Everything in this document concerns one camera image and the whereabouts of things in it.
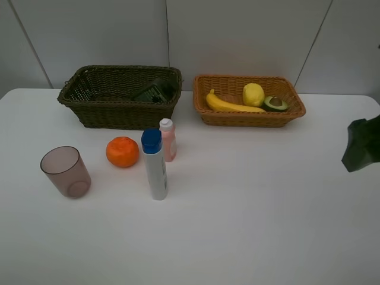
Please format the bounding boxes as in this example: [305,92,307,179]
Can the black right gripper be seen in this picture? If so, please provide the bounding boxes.
[341,116,379,172]

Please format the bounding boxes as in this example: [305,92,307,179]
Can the halved avocado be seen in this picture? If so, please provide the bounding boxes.
[261,96,289,112]

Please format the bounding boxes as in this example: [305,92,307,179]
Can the yellow lemon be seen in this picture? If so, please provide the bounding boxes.
[243,83,265,107]

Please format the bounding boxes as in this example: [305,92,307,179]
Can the yellow banana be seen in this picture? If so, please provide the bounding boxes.
[205,89,265,113]

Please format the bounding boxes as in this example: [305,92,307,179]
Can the dark green pump bottle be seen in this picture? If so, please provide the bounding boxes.
[132,78,178,103]

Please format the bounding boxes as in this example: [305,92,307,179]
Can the translucent pink plastic cup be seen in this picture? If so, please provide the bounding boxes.
[40,146,91,199]

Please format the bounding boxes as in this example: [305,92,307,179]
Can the orange wicker basket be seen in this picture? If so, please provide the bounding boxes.
[193,75,306,128]

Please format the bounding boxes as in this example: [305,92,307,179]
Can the pink bottle white cap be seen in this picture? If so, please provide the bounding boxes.
[159,118,177,162]

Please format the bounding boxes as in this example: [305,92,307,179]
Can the white tube blue cap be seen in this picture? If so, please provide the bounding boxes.
[141,129,168,201]

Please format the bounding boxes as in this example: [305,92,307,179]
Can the orange mandarin fruit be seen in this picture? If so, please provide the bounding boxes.
[106,137,140,168]

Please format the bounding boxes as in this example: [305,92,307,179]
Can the dark green wicker basket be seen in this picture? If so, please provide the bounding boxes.
[58,65,182,130]

